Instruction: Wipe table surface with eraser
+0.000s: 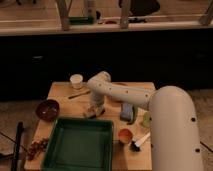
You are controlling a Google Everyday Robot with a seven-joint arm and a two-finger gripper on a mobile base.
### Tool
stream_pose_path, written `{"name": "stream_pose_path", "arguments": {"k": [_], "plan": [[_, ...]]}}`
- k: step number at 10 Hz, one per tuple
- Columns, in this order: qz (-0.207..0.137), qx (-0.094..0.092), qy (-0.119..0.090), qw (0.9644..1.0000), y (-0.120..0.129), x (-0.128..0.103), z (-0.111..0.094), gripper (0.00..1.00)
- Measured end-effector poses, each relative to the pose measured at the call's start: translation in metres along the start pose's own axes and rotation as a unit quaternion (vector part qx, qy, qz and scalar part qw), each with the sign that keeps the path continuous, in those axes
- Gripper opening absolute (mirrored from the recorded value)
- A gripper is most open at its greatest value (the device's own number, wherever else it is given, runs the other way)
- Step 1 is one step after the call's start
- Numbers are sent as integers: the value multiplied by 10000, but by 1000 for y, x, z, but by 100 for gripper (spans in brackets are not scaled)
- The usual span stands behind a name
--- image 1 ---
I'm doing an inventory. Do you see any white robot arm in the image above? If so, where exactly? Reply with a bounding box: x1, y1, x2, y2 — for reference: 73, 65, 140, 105
87, 71, 204, 171

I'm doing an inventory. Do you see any white paper cup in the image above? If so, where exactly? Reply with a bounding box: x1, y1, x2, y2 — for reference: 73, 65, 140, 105
70, 74, 83, 89

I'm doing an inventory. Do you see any green plastic tray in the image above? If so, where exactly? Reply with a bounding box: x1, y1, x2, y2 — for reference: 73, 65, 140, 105
41, 118, 114, 171

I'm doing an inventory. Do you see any small orange cup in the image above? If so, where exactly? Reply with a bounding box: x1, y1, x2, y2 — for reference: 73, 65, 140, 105
118, 129, 133, 144

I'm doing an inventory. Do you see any black pole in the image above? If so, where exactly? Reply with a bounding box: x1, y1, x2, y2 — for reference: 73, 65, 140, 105
11, 122, 24, 171

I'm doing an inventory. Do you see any light green object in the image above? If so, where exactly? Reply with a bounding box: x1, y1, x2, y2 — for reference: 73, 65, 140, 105
142, 112, 150, 128

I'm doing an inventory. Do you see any dark red bowl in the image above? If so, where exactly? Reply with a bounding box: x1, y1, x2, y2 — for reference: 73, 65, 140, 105
35, 99, 60, 122

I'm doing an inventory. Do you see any wooden board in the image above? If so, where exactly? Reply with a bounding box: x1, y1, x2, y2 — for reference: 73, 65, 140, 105
24, 82, 155, 171

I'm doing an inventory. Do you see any red brown grape bunch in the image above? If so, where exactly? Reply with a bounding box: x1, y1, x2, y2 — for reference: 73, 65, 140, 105
27, 138, 49, 161

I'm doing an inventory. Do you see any wooden stick tool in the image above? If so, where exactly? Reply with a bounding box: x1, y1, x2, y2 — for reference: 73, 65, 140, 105
68, 91, 90, 99

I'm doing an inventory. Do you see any black white brush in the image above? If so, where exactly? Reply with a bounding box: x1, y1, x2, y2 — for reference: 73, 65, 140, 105
130, 133, 150, 152

